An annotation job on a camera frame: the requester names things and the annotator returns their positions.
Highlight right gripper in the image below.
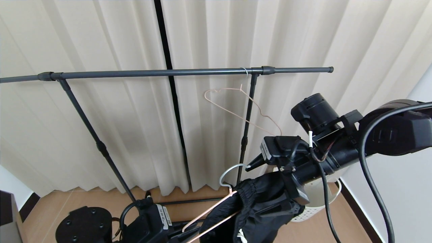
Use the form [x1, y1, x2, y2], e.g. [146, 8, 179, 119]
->
[245, 141, 360, 206]

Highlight black shorts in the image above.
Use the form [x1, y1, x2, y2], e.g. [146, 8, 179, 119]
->
[199, 172, 304, 243]

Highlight pink clothes hanger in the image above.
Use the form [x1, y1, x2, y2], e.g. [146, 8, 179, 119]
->
[204, 84, 282, 136]
[182, 164, 247, 243]

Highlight white laundry basket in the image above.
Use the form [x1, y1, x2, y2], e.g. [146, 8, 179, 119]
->
[289, 169, 342, 223]

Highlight black clothes rack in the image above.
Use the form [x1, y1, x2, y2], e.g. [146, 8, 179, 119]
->
[0, 66, 334, 206]

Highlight white curtain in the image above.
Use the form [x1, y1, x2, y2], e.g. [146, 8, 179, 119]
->
[160, 0, 432, 196]
[0, 0, 191, 198]

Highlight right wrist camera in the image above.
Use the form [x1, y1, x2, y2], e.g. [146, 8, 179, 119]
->
[260, 136, 302, 173]

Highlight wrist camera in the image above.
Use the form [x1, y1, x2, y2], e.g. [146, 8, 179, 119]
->
[135, 199, 173, 243]
[260, 136, 302, 173]

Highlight black cable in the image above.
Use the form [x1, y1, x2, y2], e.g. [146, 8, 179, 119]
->
[119, 192, 151, 233]
[358, 101, 432, 243]
[289, 140, 341, 243]

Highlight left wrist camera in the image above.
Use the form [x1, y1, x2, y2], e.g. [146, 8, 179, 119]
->
[135, 199, 173, 243]

